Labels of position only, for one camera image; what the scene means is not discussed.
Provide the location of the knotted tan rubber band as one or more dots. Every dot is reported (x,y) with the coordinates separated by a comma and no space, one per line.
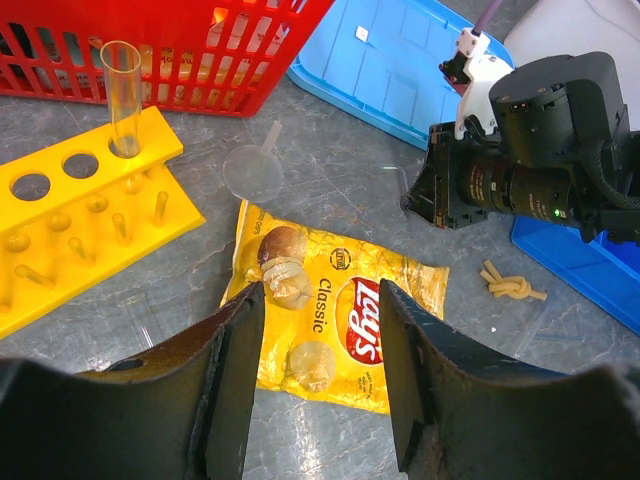
(515,287)

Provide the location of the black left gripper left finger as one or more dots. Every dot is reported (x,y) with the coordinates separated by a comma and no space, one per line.
(179,410)

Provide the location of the white plastic tub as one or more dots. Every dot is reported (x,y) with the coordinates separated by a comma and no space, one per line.
(576,27)

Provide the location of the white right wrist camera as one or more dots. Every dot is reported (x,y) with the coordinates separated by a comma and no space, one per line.
(471,72)

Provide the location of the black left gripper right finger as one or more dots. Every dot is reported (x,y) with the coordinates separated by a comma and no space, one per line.
(461,410)

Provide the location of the clear plastic funnel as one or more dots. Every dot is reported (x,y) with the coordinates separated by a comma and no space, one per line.
(253,172)

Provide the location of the blue divided plastic bin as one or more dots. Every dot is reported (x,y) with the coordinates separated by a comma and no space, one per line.
(606,273)

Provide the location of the yellow Lays chips bag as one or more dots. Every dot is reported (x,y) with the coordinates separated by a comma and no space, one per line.
(321,337)

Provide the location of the clear glass test tube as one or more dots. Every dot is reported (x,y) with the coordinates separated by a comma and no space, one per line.
(121,63)

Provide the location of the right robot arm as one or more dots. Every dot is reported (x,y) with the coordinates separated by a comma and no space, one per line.
(561,151)

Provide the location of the red plastic shopping basket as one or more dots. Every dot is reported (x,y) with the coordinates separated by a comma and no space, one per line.
(209,57)

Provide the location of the light blue plastic lid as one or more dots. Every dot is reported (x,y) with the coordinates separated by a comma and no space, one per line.
(380,62)

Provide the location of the yellow test tube rack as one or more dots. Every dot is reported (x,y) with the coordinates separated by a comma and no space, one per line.
(74,214)

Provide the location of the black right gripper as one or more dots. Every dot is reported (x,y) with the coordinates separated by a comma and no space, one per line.
(439,195)

